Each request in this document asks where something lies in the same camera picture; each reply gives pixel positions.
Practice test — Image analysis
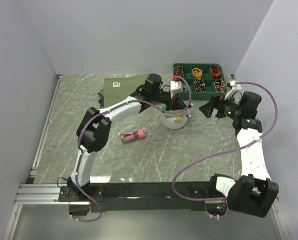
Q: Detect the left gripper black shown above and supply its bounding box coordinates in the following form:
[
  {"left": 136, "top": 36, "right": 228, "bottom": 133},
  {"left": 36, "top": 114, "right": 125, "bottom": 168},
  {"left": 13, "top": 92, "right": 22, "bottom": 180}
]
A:
[{"left": 151, "top": 90, "right": 187, "bottom": 112}]

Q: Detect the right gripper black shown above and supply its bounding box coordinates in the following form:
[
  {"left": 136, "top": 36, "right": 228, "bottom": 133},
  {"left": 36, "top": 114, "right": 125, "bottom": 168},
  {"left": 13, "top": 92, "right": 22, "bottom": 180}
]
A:
[{"left": 199, "top": 93, "right": 242, "bottom": 120}]

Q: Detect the white round pen holder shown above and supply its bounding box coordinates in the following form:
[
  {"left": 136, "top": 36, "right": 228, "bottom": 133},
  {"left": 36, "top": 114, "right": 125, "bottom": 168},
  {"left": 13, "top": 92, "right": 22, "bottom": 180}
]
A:
[{"left": 160, "top": 108, "right": 190, "bottom": 130}]

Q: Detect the pink pencil case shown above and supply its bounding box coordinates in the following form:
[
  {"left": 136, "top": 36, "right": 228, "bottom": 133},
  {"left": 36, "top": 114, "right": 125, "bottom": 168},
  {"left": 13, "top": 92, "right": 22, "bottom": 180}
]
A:
[{"left": 120, "top": 129, "right": 146, "bottom": 143}]

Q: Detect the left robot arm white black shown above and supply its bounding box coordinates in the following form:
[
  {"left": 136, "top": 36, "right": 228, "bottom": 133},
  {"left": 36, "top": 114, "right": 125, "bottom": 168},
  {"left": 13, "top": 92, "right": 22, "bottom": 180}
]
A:
[{"left": 67, "top": 73, "right": 191, "bottom": 201}]

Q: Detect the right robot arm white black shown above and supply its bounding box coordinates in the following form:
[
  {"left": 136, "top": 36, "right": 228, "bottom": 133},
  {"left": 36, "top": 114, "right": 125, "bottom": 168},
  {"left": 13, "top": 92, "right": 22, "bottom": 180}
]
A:
[{"left": 199, "top": 91, "right": 279, "bottom": 218}]

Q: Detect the green compartment tray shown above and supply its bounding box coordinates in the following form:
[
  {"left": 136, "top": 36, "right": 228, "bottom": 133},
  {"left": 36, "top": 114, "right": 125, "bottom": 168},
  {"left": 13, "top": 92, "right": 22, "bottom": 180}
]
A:
[{"left": 173, "top": 63, "right": 227, "bottom": 101}]

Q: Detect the folded green t-shirt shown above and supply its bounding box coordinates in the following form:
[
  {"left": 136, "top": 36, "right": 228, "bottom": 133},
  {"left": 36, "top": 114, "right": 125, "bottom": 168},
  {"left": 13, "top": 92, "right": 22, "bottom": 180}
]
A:
[{"left": 98, "top": 74, "right": 148, "bottom": 108}]

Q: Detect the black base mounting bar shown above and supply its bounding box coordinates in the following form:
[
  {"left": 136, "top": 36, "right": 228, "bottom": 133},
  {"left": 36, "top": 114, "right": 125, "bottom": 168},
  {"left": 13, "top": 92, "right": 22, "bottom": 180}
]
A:
[{"left": 58, "top": 181, "right": 237, "bottom": 217}]

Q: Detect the pink black floral hair tie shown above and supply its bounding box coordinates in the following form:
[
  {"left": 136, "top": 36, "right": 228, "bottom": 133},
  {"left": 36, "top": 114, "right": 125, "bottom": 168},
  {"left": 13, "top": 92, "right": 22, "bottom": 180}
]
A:
[{"left": 213, "top": 78, "right": 226, "bottom": 93}]

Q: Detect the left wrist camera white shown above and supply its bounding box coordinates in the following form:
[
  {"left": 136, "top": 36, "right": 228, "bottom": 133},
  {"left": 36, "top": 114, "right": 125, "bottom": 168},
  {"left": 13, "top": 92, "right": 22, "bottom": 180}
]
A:
[{"left": 170, "top": 75, "right": 183, "bottom": 95}]

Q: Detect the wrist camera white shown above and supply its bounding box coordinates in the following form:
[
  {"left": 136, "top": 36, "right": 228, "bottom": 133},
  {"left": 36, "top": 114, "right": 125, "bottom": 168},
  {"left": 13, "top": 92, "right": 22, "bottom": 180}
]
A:
[
  {"left": 224, "top": 80, "right": 242, "bottom": 100},
  {"left": 170, "top": 75, "right": 183, "bottom": 95}
]

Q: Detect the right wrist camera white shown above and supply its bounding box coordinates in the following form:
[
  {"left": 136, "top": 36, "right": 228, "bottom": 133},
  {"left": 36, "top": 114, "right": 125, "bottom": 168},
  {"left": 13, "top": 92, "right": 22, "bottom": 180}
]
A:
[{"left": 224, "top": 80, "right": 242, "bottom": 100}]

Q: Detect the brown patterned hair tie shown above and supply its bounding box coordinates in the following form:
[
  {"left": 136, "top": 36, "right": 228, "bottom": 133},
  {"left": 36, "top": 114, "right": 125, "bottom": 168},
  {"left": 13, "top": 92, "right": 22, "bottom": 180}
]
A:
[{"left": 173, "top": 65, "right": 185, "bottom": 78}]

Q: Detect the orange black hair tie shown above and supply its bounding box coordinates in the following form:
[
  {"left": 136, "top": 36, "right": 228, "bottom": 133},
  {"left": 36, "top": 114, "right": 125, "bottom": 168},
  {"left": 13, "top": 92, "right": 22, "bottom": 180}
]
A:
[{"left": 210, "top": 65, "right": 223, "bottom": 77}]

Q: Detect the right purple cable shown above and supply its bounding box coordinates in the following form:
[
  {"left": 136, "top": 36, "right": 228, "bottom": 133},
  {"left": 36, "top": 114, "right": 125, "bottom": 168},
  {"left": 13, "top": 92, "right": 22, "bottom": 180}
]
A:
[{"left": 172, "top": 80, "right": 278, "bottom": 218}]

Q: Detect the purple cable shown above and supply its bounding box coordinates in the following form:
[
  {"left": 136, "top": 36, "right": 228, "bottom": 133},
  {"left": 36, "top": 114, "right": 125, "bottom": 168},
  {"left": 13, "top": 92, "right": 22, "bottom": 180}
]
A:
[
  {"left": 76, "top": 75, "right": 192, "bottom": 223},
  {"left": 172, "top": 80, "right": 278, "bottom": 218}
]

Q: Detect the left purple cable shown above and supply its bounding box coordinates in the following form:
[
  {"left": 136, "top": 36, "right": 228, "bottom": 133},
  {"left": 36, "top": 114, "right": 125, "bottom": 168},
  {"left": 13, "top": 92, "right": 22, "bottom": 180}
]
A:
[{"left": 76, "top": 75, "right": 192, "bottom": 223}]

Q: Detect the aluminium rail frame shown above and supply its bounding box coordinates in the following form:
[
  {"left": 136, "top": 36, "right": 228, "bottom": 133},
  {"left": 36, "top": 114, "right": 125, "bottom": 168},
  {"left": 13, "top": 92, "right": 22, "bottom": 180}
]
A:
[{"left": 2, "top": 73, "right": 290, "bottom": 240}]

